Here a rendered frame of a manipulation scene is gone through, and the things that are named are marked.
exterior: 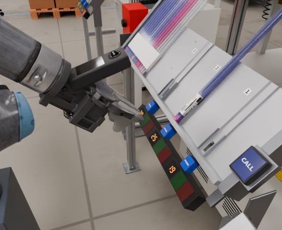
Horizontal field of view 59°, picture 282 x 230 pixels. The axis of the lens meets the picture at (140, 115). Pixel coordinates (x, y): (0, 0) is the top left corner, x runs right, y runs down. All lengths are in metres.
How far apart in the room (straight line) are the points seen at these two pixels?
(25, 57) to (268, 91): 0.42
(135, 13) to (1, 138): 0.90
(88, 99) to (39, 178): 1.09
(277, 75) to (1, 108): 0.97
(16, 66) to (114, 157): 1.16
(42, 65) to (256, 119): 0.38
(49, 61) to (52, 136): 1.33
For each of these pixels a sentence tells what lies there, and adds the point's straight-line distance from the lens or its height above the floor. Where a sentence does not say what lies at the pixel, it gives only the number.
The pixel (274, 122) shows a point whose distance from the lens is 0.49.
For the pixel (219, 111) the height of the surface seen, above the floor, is 0.78.
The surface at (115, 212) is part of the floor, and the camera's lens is 1.28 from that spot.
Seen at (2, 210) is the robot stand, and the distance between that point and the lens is 0.72.
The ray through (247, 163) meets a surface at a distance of 0.43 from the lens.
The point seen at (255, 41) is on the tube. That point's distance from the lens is 0.59.
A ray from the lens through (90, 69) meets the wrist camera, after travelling 0.44.
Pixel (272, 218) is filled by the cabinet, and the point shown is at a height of 0.35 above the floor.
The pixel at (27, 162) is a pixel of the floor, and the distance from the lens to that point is 1.61.
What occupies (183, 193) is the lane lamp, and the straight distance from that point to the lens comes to 0.54.
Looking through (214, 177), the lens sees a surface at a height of 0.73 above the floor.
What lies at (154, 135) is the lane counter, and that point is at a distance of 0.65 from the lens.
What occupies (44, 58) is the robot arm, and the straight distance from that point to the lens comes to 0.42.
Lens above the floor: 1.09
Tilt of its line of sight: 37 degrees down
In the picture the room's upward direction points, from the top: straight up
